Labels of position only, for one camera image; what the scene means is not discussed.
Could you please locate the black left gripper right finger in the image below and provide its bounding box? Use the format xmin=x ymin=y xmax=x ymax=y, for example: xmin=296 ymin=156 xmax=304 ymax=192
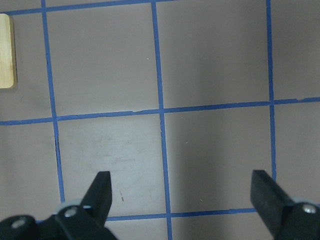
xmin=250 ymin=170 xmax=320 ymax=240

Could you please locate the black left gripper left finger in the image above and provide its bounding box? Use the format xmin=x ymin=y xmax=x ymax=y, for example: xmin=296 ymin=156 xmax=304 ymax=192
xmin=53 ymin=170 xmax=118 ymax=240

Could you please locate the wooden cup rack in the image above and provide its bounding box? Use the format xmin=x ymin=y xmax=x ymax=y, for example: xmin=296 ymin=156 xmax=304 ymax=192
xmin=0 ymin=13 xmax=17 ymax=89

